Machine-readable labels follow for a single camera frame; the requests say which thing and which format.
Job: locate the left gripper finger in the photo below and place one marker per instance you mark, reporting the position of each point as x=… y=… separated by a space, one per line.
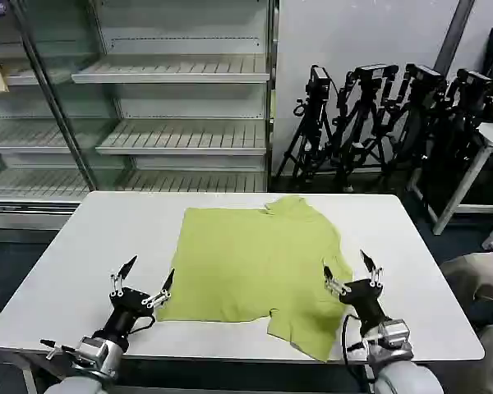
x=117 y=281
x=164 y=291

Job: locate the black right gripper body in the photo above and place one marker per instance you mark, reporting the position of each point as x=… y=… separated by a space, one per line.
x=365 y=301

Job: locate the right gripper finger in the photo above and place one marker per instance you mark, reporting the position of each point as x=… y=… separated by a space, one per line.
x=374 y=276
x=333 y=284

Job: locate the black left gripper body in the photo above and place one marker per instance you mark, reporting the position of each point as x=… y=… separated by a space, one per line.
x=127 y=305

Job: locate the green short-sleeved shirt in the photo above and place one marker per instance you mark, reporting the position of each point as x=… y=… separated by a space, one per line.
x=246 y=267

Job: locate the person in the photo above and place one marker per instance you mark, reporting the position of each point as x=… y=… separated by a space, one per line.
x=480 y=283

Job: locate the glass-fronted display cabinet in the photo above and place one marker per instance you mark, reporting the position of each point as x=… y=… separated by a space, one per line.
x=29 y=135

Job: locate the white metal shelf rack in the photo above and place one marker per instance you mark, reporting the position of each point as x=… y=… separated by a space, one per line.
x=181 y=74

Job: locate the black camera tripod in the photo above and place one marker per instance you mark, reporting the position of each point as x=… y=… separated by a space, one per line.
x=312 y=123
x=363 y=123
x=468 y=106
x=419 y=106

